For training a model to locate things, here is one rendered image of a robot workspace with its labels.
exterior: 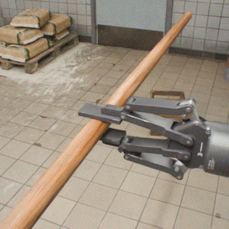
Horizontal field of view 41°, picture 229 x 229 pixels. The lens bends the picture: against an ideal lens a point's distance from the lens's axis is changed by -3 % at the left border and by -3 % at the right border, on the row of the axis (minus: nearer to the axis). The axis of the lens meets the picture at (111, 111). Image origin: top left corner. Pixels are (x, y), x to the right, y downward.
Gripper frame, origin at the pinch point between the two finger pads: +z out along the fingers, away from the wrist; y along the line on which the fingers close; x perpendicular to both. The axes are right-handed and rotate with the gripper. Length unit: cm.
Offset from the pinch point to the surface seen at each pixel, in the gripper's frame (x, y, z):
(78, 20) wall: 364, 84, 202
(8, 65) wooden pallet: 236, 110, 232
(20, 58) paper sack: 232, 96, 209
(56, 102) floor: 186, 117, 133
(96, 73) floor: 265, 117, 128
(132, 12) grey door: 362, 64, 119
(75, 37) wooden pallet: 345, 103, 198
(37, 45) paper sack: 259, 89, 202
